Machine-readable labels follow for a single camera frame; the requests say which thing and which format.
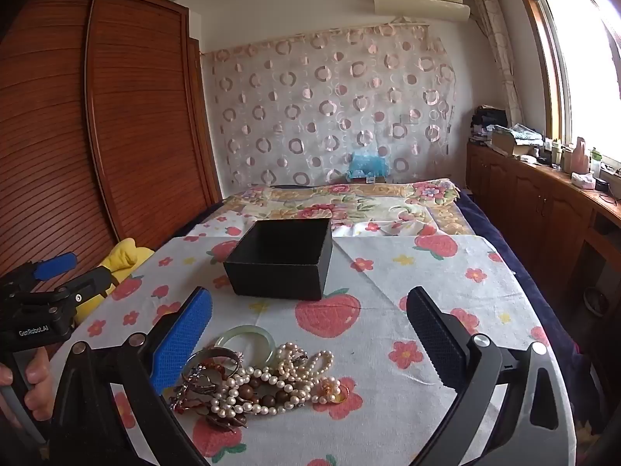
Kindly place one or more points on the green jade bangle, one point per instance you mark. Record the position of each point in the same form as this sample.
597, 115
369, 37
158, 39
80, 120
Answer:
242, 328

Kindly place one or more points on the small white bottle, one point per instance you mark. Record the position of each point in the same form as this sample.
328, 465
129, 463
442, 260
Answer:
558, 153

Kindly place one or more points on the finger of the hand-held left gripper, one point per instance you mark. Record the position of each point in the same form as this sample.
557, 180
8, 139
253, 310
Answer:
56, 266
94, 281

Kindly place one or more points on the white tissue pack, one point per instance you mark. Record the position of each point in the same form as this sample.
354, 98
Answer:
582, 180

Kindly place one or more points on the blue plastic bag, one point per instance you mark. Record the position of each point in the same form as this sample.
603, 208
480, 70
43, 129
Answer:
366, 165

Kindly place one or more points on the black box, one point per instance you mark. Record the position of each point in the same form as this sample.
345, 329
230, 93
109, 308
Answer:
276, 281

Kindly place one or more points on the pink bottle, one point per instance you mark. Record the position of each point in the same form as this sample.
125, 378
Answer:
580, 158

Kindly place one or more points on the person's left hand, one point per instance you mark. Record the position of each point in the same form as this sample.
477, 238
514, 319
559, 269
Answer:
39, 378

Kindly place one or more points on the cardboard box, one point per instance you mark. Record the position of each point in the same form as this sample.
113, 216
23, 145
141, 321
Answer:
504, 143

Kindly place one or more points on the wooden cabinet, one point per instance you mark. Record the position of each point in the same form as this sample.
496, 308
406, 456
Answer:
533, 204

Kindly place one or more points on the window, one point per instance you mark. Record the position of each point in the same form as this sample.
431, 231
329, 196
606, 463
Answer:
582, 82

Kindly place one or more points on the beige window curtain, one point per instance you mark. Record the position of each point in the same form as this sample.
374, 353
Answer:
495, 34

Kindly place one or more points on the stack of dark clothes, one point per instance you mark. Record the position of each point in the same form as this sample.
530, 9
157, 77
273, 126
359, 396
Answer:
490, 119

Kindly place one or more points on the yellow plush toy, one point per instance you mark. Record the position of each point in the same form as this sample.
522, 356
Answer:
131, 252

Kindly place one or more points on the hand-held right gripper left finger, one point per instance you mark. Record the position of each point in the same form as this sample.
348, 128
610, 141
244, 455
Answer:
182, 340

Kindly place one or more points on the dark round basin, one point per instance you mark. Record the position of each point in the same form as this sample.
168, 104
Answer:
594, 301

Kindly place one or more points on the green capped bottle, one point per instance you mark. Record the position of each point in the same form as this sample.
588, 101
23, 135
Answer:
596, 162

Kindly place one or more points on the strawberry print cloth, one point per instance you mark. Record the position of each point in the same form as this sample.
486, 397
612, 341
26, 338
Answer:
388, 301

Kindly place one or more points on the circle patterned curtain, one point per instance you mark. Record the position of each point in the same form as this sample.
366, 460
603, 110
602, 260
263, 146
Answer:
315, 107

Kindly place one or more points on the wooden wardrobe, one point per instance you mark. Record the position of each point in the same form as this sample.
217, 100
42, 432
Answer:
121, 131

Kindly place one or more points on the floral blanket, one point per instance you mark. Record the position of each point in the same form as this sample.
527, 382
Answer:
339, 204

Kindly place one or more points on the dark blue bed sheet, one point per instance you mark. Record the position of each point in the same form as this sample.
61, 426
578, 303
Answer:
490, 233

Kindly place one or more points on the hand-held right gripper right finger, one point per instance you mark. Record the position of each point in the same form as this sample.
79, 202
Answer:
432, 337

